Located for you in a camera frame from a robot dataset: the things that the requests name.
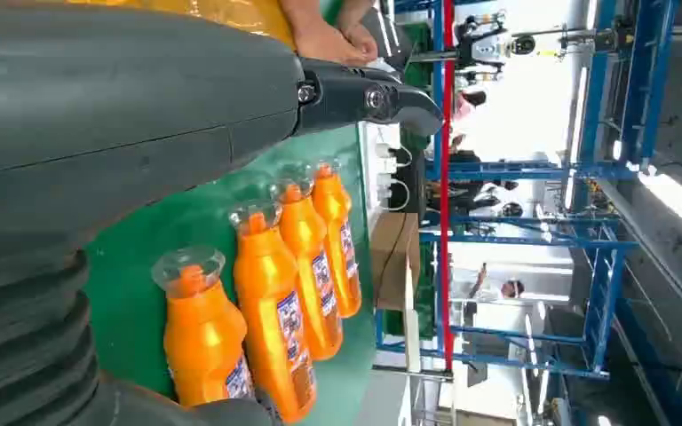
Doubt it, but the person's right hand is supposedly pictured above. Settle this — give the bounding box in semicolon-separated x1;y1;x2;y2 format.
291;0;379;67

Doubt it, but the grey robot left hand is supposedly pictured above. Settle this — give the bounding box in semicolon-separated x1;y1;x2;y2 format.
0;0;445;426

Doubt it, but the orange drink bottle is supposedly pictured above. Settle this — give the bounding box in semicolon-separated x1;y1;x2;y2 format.
229;200;319;424
311;160;362;319
151;245;257;410
270;176;344;361

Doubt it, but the dark tablet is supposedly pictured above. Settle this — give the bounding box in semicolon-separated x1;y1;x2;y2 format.
364;6;413;72

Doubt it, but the yellow sheet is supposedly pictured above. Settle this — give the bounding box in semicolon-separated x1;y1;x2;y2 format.
64;0;297;50

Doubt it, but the white power strip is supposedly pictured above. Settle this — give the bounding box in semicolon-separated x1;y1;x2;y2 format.
364;120;414;214

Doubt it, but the background person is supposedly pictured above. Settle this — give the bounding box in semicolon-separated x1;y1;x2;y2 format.
464;263;527;332
452;88;489;124
429;135;519;220

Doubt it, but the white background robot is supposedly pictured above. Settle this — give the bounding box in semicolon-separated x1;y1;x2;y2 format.
456;10;537;83

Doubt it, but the green table mat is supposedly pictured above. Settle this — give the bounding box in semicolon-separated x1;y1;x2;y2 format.
84;123;377;426

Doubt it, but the red pole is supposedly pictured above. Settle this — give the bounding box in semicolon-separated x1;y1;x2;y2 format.
440;0;456;373

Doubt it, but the cardboard box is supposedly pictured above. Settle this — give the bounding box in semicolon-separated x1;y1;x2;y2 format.
370;211;422;312

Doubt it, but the white foam board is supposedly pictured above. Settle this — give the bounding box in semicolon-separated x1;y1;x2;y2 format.
402;258;423;375

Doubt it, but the blue steel post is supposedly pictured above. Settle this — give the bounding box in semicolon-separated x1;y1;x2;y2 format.
429;0;446;180

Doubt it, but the black power cable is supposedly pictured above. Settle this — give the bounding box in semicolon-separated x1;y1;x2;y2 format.
375;211;408;298

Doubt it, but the blue steel frame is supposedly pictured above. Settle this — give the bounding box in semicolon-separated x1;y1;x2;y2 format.
575;0;680;171
420;155;639;381

